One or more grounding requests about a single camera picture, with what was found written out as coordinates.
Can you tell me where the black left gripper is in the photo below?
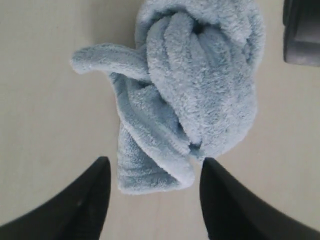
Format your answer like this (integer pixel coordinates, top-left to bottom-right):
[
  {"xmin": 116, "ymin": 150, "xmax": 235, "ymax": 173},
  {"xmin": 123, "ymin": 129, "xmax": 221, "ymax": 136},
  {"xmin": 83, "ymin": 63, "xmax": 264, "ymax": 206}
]
[{"xmin": 282, "ymin": 0, "xmax": 320, "ymax": 67}]

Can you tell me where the light blue fluffy towel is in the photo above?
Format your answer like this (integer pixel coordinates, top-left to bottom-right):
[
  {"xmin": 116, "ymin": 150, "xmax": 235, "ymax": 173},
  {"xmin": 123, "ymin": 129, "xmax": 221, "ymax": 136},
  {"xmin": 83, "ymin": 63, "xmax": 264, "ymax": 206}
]
[{"xmin": 71, "ymin": 0, "xmax": 265, "ymax": 195}]

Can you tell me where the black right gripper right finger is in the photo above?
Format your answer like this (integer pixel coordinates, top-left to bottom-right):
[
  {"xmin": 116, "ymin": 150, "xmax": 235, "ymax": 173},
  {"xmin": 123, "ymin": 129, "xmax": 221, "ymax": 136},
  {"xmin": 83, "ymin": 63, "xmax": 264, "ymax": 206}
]
[{"xmin": 199, "ymin": 157, "xmax": 320, "ymax": 240}]

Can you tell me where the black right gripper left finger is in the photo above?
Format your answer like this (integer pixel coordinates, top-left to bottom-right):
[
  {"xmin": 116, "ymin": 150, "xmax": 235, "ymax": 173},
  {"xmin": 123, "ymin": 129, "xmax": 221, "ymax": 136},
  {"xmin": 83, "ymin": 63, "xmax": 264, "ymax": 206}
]
[{"xmin": 0, "ymin": 156, "xmax": 111, "ymax": 240}]

